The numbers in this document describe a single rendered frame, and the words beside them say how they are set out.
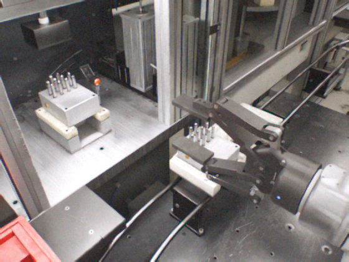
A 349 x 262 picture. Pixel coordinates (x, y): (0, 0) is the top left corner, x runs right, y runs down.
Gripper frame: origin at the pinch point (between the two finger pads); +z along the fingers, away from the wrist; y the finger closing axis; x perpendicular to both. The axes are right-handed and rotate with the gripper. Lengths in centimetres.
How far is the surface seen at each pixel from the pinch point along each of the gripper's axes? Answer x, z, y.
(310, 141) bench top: -70, -5, -44
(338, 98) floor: -237, 17, -112
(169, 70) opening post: -18.7, 21.5, -4.1
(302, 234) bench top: -29, -19, -44
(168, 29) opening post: -18.7, 21.6, 6.0
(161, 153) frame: -32, 38, -50
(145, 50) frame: -26.5, 38.2, -6.4
